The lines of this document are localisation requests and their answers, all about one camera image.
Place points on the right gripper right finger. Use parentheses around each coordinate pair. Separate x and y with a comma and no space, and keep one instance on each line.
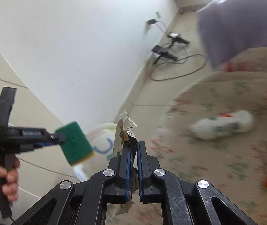
(144,174)

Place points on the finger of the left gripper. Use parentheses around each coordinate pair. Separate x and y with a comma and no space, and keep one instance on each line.
(55,138)
(41,145)

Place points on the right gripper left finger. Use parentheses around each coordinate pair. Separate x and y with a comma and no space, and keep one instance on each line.
(124,174)

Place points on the green yellow scrub sponge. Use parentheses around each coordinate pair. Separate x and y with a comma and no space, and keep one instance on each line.
(76,146)

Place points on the crinkled foil snack wrapper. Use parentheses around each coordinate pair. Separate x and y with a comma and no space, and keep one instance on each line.
(123,134)

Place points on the white cartoon trash bin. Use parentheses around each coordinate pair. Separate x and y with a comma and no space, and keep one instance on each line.
(101,138)

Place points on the small white yogurt bottle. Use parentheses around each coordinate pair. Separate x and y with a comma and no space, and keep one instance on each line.
(216,127)

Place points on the black device on floor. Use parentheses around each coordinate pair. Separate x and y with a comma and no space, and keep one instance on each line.
(162,52)
(176,38)

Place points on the purple blanket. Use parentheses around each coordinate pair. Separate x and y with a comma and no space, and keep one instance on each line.
(228,27)

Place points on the wall socket with plug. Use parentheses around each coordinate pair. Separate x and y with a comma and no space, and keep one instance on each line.
(150,22)

